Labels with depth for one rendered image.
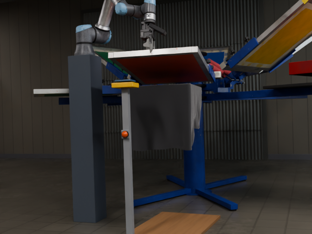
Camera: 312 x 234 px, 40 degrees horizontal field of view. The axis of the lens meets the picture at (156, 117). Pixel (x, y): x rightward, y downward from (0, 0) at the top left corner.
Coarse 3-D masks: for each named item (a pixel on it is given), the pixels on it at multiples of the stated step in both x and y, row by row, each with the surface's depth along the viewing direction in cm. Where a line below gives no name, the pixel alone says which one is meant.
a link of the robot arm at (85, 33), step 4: (76, 28) 314; (80, 28) 311; (84, 28) 311; (88, 28) 313; (92, 28) 317; (76, 32) 314; (80, 32) 311; (84, 32) 311; (88, 32) 313; (92, 32) 315; (96, 32) 317; (76, 36) 314; (80, 36) 311; (84, 36) 311; (88, 36) 313; (92, 36) 315; (96, 36) 317; (76, 40) 315; (80, 40) 311; (84, 40) 311; (88, 40) 312; (92, 40) 317
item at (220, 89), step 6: (156, 84) 396; (210, 84) 391; (216, 84) 380; (222, 84) 379; (228, 84) 386; (204, 90) 396; (210, 90) 397; (216, 90) 380; (222, 90) 385; (228, 90) 412
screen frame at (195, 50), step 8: (168, 48) 269; (176, 48) 267; (184, 48) 266; (192, 48) 265; (112, 56) 277; (120, 56) 276; (128, 56) 275; (136, 56) 274; (144, 56) 273; (152, 56) 273; (200, 56) 273; (120, 64) 292; (200, 64) 290; (128, 72) 314; (208, 72) 312; (208, 80) 336
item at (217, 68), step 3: (210, 63) 386; (213, 63) 397; (216, 63) 396; (216, 66) 394; (219, 66) 392; (213, 69) 381; (216, 69) 379; (219, 69) 378; (222, 72) 376; (225, 72) 387; (228, 72) 385; (222, 75) 378; (225, 75) 375; (231, 78) 371; (240, 81) 417
